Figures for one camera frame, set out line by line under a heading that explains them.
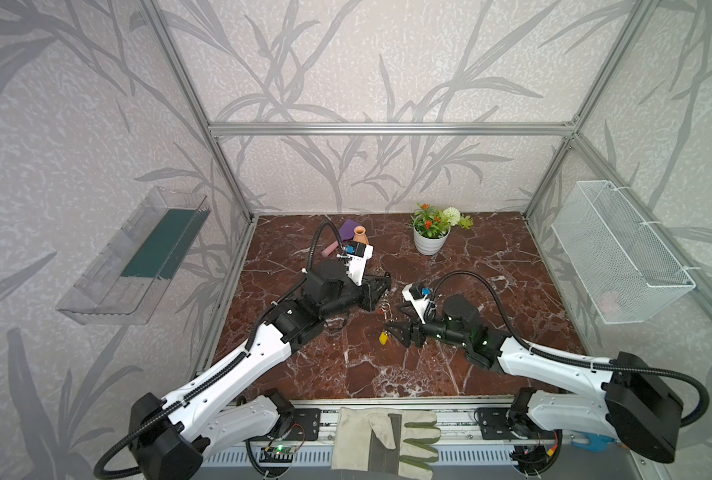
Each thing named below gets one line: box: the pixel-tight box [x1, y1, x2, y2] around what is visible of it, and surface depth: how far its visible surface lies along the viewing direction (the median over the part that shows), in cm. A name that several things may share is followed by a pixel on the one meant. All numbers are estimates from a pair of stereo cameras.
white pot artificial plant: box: [406, 203, 473, 256], surface depth 101 cm
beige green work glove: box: [331, 406, 441, 480], surface depth 72 cm
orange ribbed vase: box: [354, 225, 369, 244], surface depth 101 cm
